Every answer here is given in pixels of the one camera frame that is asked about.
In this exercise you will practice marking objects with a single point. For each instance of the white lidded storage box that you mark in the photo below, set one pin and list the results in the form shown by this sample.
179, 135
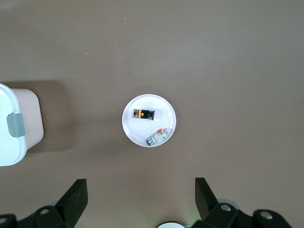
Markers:
14, 142

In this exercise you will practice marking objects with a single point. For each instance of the pink round plate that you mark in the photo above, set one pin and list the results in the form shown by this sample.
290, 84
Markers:
142, 133

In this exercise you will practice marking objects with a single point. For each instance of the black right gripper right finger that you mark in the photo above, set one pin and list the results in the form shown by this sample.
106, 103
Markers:
211, 209

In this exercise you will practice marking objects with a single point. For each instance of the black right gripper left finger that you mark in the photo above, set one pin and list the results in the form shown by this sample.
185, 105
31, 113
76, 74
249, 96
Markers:
69, 206

